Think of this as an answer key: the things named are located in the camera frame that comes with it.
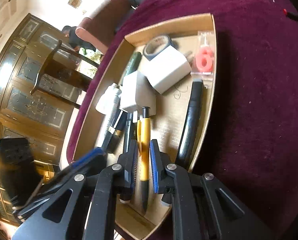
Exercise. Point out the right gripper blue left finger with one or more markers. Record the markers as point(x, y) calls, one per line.
point(129, 164)

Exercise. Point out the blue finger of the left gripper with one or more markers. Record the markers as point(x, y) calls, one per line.
point(93, 153)

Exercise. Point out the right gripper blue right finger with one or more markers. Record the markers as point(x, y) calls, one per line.
point(162, 182)

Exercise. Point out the black lipstick tube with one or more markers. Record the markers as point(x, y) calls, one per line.
point(115, 130)

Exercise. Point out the yellow black pen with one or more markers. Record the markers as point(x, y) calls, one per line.
point(143, 138)

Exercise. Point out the black marker white caps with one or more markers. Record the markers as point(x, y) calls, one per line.
point(191, 124)

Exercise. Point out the clear plastic pen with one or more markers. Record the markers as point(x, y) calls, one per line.
point(112, 119)

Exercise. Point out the small white charger cube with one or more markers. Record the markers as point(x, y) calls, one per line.
point(137, 93)

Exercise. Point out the dark green lighter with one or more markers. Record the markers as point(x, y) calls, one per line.
point(133, 63)

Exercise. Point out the white power adapter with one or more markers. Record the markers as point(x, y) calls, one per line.
point(167, 68)

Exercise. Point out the black tape roll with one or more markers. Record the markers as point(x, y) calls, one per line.
point(156, 45)

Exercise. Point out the red six candle pack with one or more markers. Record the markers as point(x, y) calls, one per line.
point(204, 57)

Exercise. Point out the wooden glass cabinet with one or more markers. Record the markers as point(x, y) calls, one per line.
point(40, 116)

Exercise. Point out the cardboard tray box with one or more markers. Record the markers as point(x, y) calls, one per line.
point(166, 126)

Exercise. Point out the dark wooden chair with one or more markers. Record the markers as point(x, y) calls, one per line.
point(63, 73)

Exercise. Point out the maroon velvet tablecloth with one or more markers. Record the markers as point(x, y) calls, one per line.
point(251, 144)

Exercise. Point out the person in dark clothes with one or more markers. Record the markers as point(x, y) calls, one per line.
point(76, 42)

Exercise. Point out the brown upholstered armchair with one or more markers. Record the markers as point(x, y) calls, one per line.
point(99, 27)

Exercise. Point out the black marker red caps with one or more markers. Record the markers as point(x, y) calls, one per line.
point(290, 15)

